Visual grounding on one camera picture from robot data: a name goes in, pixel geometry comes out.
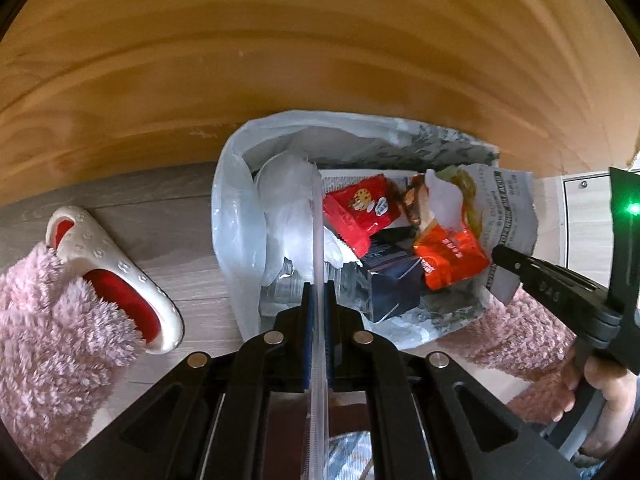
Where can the clear plastic food box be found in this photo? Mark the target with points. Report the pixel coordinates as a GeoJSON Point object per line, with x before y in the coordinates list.
{"type": "Point", "coordinates": [287, 290]}

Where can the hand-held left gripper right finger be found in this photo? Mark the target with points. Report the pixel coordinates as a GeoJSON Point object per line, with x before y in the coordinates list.
{"type": "Point", "coordinates": [328, 320]}

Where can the red orange snack bag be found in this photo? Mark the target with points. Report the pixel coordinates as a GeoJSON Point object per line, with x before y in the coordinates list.
{"type": "Point", "coordinates": [450, 255]}

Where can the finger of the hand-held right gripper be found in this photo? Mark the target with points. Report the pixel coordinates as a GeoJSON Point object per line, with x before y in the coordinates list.
{"type": "Point", "coordinates": [550, 287]}

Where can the pale green mailer bag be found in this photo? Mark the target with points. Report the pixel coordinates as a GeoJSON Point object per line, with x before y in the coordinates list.
{"type": "Point", "coordinates": [505, 210]}

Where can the dark blue carton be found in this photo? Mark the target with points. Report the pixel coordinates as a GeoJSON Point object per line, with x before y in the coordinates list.
{"type": "Point", "coordinates": [390, 285]}

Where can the clear plastic tube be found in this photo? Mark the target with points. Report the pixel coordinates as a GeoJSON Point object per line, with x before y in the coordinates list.
{"type": "Point", "coordinates": [320, 240]}

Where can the person's right hand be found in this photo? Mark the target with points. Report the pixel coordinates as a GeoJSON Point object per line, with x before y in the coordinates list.
{"type": "Point", "coordinates": [610, 385]}

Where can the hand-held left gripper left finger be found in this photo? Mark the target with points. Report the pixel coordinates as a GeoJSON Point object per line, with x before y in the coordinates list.
{"type": "Point", "coordinates": [308, 320]}

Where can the trash bin with white liner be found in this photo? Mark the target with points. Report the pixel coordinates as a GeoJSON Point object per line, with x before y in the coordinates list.
{"type": "Point", "coordinates": [235, 240]}

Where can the white plastic bag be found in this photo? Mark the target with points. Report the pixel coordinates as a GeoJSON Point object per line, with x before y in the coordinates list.
{"type": "Point", "coordinates": [290, 210]}

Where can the person's pink fluffy right leg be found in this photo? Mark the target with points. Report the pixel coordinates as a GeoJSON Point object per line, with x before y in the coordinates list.
{"type": "Point", "coordinates": [515, 335]}

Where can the red cookie packet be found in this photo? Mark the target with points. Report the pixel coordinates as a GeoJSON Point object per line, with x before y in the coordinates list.
{"type": "Point", "coordinates": [357, 210]}

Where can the white red slipper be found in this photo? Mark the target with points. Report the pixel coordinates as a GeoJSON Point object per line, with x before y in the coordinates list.
{"type": "Point", "coordinates": [150, 325]}

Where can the wooden bed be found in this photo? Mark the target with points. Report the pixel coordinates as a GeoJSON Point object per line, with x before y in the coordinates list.
{"type": "Point", "coordinates": [300, 60]}

